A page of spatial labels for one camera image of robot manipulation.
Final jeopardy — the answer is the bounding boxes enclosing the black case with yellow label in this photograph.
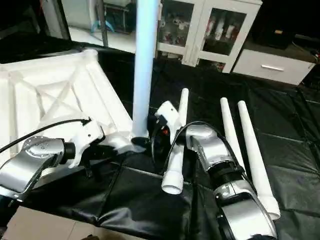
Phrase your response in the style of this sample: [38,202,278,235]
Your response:
[252,0,296,50]

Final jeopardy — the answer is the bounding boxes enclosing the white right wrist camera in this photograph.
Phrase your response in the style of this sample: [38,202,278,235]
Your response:
[153,101,181,137]

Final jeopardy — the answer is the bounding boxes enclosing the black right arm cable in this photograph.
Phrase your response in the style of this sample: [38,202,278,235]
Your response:
[150,120,248,176]

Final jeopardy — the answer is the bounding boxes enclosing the white glass door cabinet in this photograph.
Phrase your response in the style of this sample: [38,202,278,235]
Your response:
[156,0,264,75]

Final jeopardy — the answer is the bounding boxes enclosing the white plastic table top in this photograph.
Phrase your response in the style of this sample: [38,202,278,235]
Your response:
[0,48,150,187]

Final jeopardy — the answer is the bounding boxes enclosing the white plastic table leg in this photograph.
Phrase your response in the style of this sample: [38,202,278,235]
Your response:
[160,88,190,195]
[219,97,249,177]
[130,0,162,152]
[237,100,282,221]

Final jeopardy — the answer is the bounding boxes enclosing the black table mat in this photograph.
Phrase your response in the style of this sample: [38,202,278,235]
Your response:
[0,35,320,240]

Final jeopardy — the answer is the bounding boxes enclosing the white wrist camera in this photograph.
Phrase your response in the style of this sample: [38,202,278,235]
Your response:
[64,119,106,169]
[153,101,181,137]

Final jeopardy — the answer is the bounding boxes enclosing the white drawer unit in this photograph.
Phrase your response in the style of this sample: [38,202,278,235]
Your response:
[232,48,317,86]

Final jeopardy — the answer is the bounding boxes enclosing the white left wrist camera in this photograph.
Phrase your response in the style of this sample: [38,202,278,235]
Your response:
[64,119,106,169]

